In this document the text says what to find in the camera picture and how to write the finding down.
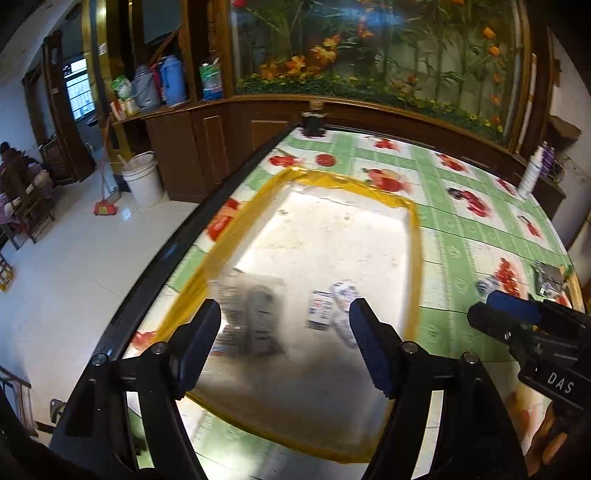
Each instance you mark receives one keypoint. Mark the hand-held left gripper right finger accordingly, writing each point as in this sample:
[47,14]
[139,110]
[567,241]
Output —
[369,341]

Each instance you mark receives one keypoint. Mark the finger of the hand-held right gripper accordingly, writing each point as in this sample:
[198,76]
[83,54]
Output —
[512,304]
[485,321]

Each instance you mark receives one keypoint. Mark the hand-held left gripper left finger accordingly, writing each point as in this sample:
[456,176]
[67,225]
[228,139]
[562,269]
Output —
[205,330]

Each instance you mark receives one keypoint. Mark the silver foil snack packet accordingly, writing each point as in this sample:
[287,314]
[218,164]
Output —
[549,277]

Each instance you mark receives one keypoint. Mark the yellow foil-lined bag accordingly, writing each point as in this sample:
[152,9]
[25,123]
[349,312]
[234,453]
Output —
[323,177]

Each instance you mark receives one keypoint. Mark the person's right hand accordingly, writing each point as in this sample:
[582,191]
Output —
[549,438]

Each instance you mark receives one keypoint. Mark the small blue white snack packet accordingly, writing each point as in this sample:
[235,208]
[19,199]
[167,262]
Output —
[485,286]

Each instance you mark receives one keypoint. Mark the fruit print green tablecloth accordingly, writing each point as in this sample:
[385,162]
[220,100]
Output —
[461,240]

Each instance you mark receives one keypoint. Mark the white spray bottle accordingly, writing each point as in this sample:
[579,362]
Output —
[530,173]

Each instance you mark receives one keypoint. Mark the purple spray can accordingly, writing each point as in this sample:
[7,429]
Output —
[547,159]

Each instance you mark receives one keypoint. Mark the red broom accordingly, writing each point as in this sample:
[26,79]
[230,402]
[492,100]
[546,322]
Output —
[105,207]

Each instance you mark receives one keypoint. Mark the white plastic bucket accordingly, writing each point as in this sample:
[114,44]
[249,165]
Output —
[143,182]

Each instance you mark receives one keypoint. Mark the dark wooden cabinet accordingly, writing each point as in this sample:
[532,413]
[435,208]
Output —
[203,152]

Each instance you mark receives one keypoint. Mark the wooden chair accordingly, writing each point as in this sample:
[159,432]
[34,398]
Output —
[27,207]

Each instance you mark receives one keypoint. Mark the black jar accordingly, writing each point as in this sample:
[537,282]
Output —
[314,124]

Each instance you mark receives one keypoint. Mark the grey thermos flask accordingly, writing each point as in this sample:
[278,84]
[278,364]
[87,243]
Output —
[147,90]

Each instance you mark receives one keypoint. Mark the blue thermos flask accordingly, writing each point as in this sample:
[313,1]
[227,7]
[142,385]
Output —
[173,83]

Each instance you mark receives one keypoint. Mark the green and white bag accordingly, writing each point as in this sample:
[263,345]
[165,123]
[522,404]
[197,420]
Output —
[122,87]

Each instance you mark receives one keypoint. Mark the barred window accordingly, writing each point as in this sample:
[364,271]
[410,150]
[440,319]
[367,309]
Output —
[79,90]

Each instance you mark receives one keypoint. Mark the flower painted glass panel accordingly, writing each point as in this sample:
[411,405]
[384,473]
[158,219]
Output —
[383,50]

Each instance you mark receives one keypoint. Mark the wooden wall shelf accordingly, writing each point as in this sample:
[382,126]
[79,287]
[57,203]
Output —
[564,127]

